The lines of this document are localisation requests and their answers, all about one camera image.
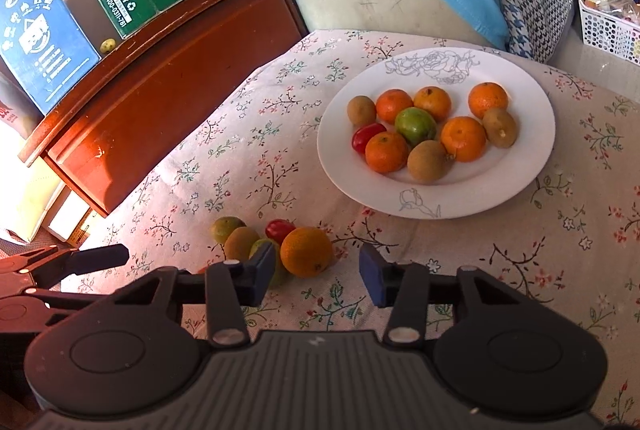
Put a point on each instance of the green jujube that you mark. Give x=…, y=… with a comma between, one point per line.
x=279, y=274

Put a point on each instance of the white plastic basket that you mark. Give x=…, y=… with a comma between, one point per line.
x=610, y=33

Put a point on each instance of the small yellow-green jujube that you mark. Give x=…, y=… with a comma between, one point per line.
x=107, y=44

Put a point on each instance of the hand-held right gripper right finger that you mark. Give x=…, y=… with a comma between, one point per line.
x=374, y=275

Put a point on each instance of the brown kiwi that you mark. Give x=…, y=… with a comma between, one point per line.
x=500, y=128
x=240, y=245
x=430, y=163
x=361, y=110

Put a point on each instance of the green red mango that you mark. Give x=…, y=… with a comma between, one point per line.
x=415, y=126

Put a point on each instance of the red white carton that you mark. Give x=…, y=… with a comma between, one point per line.
x=17, y=110

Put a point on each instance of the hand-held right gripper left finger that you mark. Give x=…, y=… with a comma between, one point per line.
x=260, y=275

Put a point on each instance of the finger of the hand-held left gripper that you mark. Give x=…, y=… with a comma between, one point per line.
x=100, y=256

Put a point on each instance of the red cherry tomato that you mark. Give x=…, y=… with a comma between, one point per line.
x=365, y=135
x=280, y=226

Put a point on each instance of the floral cloth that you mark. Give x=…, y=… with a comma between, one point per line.
x=500, y=270

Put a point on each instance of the white flower-print plate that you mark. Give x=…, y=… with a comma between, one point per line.
x=525, y=160

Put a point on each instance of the blue carton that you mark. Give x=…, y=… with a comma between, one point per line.
x=45, y=35

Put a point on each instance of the red-brown wooden cabinet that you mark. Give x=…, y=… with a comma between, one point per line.
x=165, y=85

